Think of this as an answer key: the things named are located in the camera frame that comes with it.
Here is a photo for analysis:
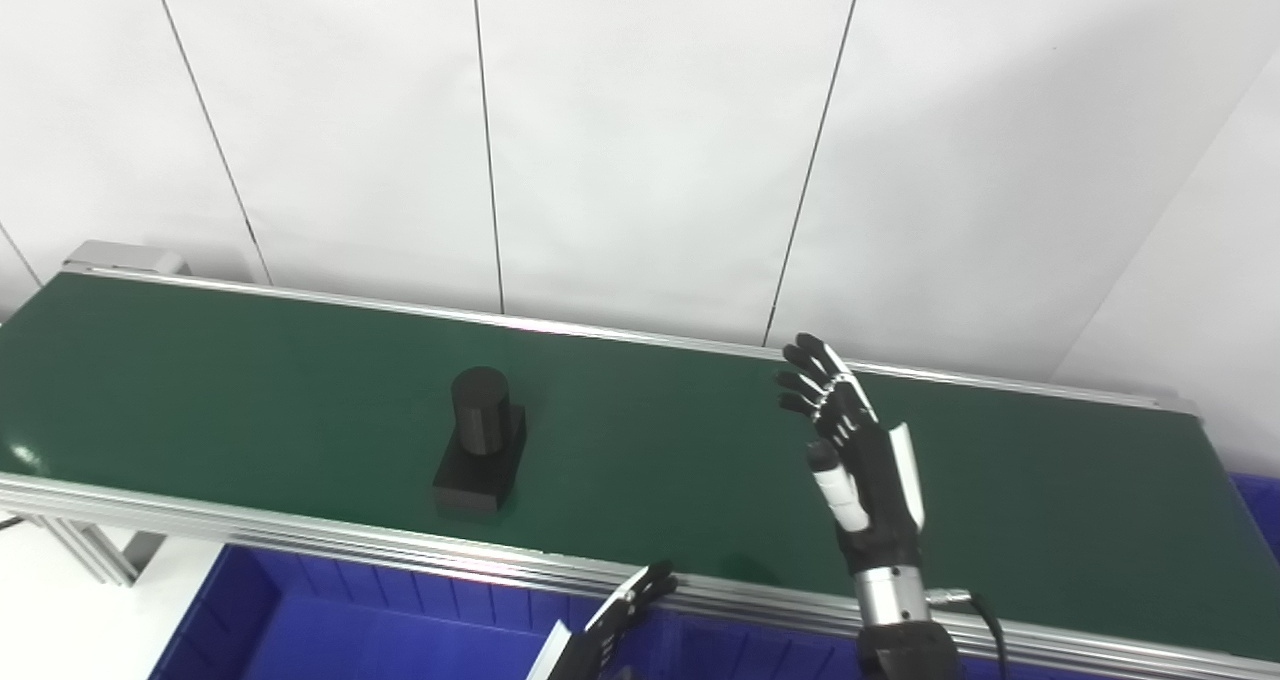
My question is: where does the aluminium conveyor support leg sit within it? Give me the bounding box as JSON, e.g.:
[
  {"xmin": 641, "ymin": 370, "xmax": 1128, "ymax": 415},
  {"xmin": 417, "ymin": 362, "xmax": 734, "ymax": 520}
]
[{"xmin": 20, "ymin": 515, "xmax": 168, "ymax": 587}]

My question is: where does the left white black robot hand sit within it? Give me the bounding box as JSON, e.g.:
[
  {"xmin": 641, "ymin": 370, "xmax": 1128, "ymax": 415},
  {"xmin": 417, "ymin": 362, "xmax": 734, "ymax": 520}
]
[{"xmin": 525, "ymin": 560, "xmax": 679, "ymax": 680}]

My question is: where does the black cylinder block part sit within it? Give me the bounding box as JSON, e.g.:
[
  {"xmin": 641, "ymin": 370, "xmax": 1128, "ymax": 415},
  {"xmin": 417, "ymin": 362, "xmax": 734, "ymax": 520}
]
[{"xmin": 432, "ymin": 365, "xmax": 529, "ymax": 516}]

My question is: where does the green conveyor belt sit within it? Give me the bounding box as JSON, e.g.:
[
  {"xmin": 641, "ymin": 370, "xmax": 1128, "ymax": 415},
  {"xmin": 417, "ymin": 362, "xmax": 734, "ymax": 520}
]
[
  {"xmin": 0, "ymin": 272, "xmax": 1280, "ymax": 661},
  {"xmin": 0, "ymin": 263, "xmax": 1280, "ymax": 680}
]

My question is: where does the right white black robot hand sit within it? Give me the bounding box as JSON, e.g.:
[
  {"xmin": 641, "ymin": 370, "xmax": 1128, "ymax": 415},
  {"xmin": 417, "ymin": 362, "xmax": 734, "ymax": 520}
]
[{"xmin": 775, "ymin": 333, "xmax": 926, "ymax": 576}]

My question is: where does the blue plastic bin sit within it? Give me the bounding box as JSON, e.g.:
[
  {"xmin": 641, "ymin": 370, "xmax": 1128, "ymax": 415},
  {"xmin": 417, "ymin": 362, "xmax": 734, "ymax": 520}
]
[
  {"xmin": 1228, "ymin": 472, "xmax": 1280, "ymax": 561},
  {"xmin": 640, "ymin": 610, "xmax": 1091, "ymax": 680},
  {"xmin": 148, "ymin": 543, "xmax": 651, "ymax": 680}
]

